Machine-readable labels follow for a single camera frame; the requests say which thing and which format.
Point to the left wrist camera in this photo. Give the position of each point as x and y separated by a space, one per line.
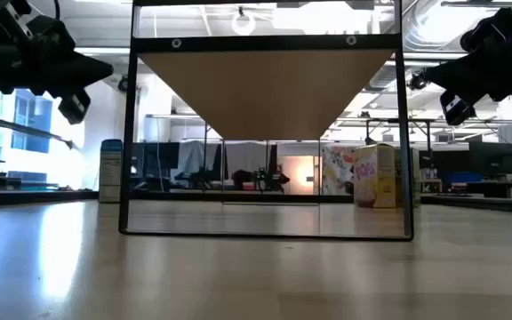
74 106

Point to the colourful floral poster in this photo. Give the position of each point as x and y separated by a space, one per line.
336 169

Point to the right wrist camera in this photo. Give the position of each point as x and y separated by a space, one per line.
457 109

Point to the yellow Pops cereal box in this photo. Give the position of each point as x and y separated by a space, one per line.
373 178
416 178

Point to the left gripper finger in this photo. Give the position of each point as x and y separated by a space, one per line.
96 71

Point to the white draped cloth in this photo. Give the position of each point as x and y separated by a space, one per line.
194 155

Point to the black ceiling spotlight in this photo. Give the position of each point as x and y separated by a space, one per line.
418 82

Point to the dark round wall camera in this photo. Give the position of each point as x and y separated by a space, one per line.
122 84

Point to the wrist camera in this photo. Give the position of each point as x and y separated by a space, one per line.
457 109
74 106

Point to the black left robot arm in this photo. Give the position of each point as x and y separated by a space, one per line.
16 26

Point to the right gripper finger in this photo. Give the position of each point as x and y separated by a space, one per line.
447 75

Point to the black background table frame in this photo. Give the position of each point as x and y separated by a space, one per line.
398 120

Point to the orange lit panel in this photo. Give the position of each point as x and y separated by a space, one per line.
300 173

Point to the black frame wooden shelf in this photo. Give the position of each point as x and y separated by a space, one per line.
267 89

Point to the small wooden side table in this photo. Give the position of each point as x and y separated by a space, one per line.
431 181

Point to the dark computer monitor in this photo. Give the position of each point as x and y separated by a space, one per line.
162 155
491 157

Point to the long ceiling light strip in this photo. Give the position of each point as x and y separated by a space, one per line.
434 56
105 51

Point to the dark slanted beam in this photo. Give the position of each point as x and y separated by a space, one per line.
38 133

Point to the blue cereal box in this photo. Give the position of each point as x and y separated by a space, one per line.
110 173

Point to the dark background robot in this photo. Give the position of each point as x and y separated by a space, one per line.
260 180

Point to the blue flat box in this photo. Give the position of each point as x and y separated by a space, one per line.
460 178

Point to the black aluminium table frame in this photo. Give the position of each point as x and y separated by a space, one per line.
38 196

